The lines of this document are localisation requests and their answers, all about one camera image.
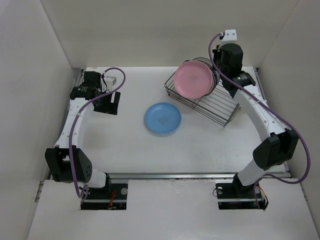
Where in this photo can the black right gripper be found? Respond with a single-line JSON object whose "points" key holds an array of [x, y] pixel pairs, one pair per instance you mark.
{"points": [[218, 51]]}

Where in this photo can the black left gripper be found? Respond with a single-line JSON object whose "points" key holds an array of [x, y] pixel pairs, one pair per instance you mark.
{"points": [[110, 108]]}

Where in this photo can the pink plastic plate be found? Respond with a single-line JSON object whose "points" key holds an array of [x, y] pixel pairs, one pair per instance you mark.
{"points": [[193, 79]]}

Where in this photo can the blue plastic plate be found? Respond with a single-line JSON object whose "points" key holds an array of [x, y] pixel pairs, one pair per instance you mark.
{"points": [[162, 118]]}

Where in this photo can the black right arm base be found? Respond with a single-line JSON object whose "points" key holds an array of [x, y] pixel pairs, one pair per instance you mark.
{"points": [[229, 199]]}

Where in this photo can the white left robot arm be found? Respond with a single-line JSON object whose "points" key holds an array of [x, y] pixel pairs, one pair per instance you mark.
{"points": [[66, 160]]}

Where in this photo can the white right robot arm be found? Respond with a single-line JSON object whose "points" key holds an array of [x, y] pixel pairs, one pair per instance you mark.
{"points": [[278, 143]]}

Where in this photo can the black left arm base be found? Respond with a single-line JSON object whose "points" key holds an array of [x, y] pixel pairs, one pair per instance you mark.
{"points": [[111, 198]]}

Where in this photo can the large patterned rear plate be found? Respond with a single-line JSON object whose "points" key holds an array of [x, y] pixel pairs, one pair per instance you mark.
{"points": [[208, 62]]}

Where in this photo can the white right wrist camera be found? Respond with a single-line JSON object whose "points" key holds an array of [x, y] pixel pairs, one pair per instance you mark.
{"points": [[229, 35]]}

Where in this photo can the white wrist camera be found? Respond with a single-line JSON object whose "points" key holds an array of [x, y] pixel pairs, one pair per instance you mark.
{"points": [[108, 83], [229, 35]]}

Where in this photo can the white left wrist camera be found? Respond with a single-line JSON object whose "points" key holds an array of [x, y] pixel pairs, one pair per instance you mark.
{"points": [[108, 83]]}

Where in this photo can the dark wire dish rack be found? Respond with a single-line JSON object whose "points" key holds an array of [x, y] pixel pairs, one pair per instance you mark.
{"points": [[219, 106]]}

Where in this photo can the aluminium side rail left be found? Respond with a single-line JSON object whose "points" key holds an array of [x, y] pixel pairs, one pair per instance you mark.
{"points": [[39, 191]]}

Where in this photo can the aluminium front rail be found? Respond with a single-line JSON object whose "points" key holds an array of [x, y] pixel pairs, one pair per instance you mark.
{"points": [[171, 176]]}

